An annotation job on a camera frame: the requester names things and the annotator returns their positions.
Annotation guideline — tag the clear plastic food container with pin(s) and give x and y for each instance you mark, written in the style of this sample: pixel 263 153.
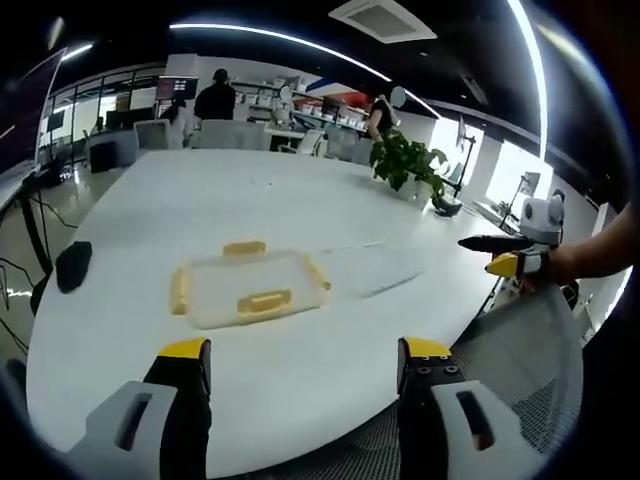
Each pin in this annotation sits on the clear plastic food container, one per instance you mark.
pixel 250 287

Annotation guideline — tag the green potted plant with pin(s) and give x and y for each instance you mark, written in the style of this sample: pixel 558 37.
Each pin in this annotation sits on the green potted plant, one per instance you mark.
pixel 407 160

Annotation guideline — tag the white office chair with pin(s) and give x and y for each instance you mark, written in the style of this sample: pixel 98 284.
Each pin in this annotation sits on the white office chair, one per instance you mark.
pixel 312 142
pixel 150 134

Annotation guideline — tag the black table leg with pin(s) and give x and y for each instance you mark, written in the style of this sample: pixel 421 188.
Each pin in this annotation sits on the black table leg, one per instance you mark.
pixel 36 230

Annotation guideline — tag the large dark screen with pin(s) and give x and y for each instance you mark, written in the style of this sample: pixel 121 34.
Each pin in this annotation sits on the large dark screen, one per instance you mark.
pixel 27 115

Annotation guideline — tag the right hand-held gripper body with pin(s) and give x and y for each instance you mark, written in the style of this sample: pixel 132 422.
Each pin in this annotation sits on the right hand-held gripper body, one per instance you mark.
pixel 540 222

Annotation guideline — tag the black cloth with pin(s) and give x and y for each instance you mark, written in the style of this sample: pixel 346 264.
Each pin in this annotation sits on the black cloth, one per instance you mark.
pixel 74 267

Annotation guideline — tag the desk lamp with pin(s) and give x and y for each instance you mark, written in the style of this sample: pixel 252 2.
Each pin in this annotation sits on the desk lamp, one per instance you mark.
pixel 515 200

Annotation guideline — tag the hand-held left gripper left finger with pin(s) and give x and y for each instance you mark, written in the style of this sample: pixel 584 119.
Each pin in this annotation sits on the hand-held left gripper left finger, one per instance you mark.
pixel 150 425

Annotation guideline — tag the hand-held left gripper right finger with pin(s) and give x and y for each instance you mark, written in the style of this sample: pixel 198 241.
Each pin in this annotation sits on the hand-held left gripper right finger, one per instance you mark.
pixel 450 425

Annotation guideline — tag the grey mesh office chair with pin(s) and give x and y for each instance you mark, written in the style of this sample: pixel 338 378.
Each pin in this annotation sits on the grey mesh office chair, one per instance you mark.
pixel 520 350

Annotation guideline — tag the black box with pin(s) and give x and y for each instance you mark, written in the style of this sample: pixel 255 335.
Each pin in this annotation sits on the black box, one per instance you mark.
pixel 105 157

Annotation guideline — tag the ceiling air vent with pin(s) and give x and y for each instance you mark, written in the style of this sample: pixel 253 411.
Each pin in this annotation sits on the ceiling air vent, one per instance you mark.
pixel 382 20

